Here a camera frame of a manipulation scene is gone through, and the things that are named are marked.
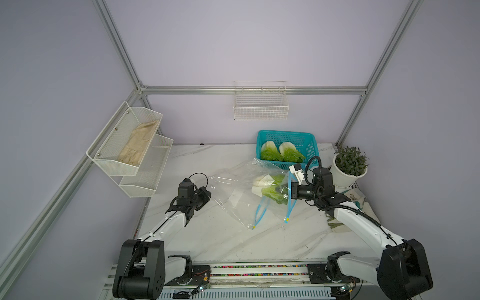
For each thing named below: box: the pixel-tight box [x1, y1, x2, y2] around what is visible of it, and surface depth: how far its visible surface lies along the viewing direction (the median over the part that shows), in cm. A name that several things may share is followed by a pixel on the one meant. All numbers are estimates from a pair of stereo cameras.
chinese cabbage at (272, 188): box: [251, 174, 289, 205], surface depth 80 cm
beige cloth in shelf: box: [116, 120, 160, 166], surface depth 81 cm
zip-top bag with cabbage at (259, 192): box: [221, 158, 296, 230], surface depth 88 cm
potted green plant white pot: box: [330, 145, 370, 193], surface depth 92 cm
